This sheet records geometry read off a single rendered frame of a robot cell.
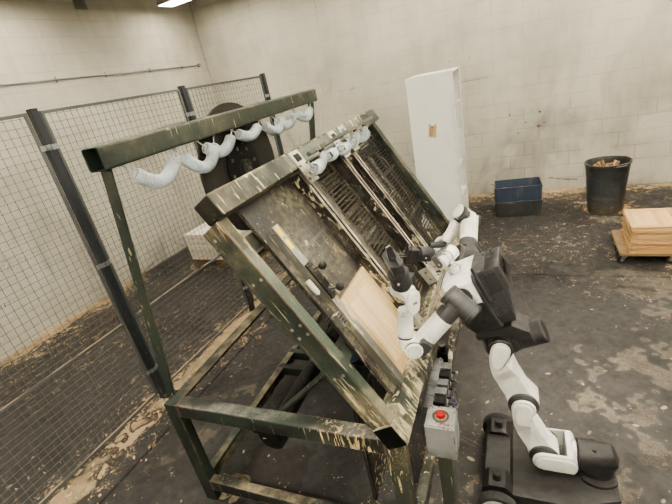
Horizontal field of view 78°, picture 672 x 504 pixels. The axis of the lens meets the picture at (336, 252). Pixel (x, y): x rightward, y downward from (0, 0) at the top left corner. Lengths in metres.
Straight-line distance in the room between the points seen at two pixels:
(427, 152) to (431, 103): 0.62
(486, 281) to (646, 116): 5.50
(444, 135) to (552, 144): 1.99
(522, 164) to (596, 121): 1.09
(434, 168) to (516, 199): 1.22
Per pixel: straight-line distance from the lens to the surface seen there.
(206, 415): 2.48
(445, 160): 5.76
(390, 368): 2.02
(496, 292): 1.93
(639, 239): 4.92
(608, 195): 6.18
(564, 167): 7.18
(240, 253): 1.66
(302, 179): 2.18
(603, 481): 2.70
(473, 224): 2.27
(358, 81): 7.39
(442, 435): 1.86
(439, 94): 5.63
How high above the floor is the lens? 2.28
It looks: 23 degrees down
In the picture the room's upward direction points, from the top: 12 degrees counter-clockwise
